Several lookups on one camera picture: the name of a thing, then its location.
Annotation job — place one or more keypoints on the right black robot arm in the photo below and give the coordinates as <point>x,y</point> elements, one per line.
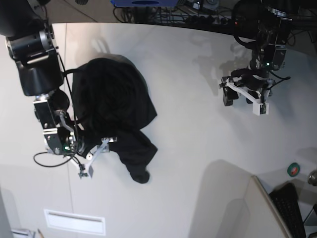
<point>31,44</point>

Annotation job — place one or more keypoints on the black t-shirt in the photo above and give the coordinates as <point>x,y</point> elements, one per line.
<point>111,99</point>

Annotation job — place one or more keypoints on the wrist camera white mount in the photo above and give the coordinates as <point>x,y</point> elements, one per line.
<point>232,92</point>
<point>86,169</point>

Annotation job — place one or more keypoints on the silver round knob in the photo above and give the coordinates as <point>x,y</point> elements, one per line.
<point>312,178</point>

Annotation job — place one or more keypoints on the pencil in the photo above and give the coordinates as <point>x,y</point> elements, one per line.
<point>40,233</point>

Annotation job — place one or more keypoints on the green tape roll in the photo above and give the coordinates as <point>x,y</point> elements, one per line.
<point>293,169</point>

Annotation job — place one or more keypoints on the black keyboard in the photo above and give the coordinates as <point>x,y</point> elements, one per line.
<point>285,200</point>

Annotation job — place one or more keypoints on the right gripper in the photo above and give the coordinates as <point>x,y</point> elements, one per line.
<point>84,147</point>

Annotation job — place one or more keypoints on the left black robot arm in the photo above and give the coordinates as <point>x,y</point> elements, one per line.
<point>273,23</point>

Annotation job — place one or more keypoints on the white desk divider panel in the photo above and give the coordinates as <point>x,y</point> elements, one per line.
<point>264,219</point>

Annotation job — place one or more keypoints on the black power strip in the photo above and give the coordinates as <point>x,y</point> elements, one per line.
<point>208,20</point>

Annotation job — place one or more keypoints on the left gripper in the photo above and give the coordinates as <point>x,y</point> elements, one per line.
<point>252,79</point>

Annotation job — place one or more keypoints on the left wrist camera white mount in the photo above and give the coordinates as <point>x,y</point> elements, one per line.
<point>232,92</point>

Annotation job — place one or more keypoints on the blue box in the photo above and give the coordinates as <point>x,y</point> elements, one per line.
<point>144,3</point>

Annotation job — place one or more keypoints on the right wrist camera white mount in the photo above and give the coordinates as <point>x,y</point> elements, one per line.
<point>86,169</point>

